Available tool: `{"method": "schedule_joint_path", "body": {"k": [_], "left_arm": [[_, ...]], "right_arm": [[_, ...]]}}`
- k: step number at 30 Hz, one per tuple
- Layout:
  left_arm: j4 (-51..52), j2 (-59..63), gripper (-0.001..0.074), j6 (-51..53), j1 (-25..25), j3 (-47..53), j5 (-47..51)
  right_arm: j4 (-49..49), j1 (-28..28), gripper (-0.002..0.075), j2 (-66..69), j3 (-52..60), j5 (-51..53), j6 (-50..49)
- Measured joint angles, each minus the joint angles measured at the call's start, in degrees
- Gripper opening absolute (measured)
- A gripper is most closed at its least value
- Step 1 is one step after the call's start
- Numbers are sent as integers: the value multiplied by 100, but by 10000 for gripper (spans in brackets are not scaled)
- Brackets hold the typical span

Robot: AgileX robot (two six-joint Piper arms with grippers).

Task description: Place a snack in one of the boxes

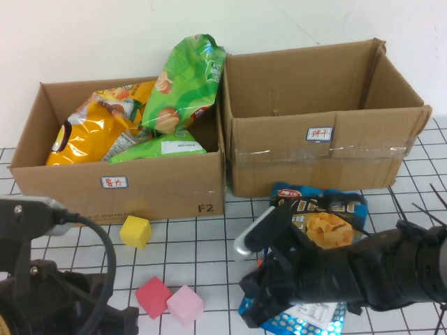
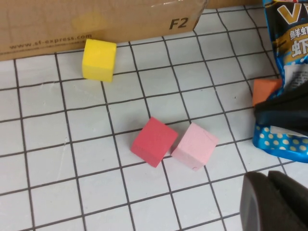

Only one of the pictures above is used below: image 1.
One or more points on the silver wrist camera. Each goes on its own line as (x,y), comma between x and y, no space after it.
(56,214)
(251,237)

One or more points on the cardboard box with F2 print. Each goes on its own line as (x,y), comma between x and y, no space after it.
(157,188)

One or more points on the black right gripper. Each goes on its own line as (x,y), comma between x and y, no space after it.
(307,279)

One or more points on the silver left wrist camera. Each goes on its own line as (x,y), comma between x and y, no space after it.
(56,214)

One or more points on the yellow chips bag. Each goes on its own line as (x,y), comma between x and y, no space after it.
(87,139)

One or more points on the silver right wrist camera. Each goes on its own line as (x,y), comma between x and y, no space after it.
(251,237)

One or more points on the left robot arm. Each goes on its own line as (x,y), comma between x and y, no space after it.
(52,300)

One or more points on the black zip tie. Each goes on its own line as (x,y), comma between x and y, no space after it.
(424,212)
(398,207)
(438,194)

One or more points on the blue shrimp chips bag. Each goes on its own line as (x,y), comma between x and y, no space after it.
(321,227)

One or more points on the green Lay's chips bag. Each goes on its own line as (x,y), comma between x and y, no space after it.
(185,90)

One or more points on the taped cardboard box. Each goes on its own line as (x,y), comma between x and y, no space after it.
(279,167)

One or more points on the white label with red writing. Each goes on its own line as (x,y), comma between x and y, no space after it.
(114,182)
(319,134)

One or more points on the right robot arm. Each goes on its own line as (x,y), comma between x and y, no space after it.
(401,268)

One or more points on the pink foam cube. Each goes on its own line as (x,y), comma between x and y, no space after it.
(185,307)

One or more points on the black left camera bracket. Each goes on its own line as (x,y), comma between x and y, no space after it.
(21,251)

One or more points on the red foam cube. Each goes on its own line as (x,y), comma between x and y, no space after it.
(153,296)

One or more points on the small green snack bag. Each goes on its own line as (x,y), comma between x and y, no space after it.
(146,150)

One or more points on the yellow foam cube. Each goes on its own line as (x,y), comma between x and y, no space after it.
(135,232)

